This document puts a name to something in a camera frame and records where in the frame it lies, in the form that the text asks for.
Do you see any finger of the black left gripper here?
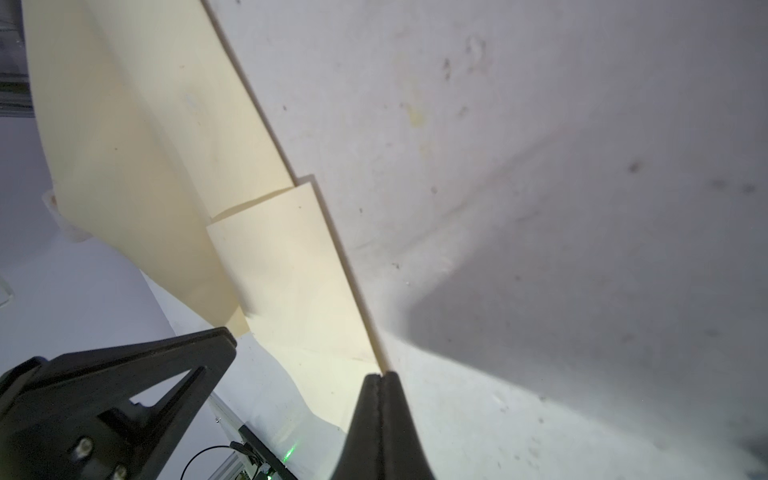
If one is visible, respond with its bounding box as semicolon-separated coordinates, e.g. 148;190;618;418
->
1;327;237;479

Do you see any pale yellow envelope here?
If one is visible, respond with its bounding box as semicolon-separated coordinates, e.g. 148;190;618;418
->
22;1;293;335

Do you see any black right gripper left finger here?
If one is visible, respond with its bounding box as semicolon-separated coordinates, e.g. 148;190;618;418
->
332;374;382;480

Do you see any cream lined letter paper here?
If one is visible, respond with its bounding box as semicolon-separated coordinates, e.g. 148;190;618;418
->
207;183;380;430

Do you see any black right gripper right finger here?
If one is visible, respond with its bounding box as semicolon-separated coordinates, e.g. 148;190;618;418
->
380;372;435;480

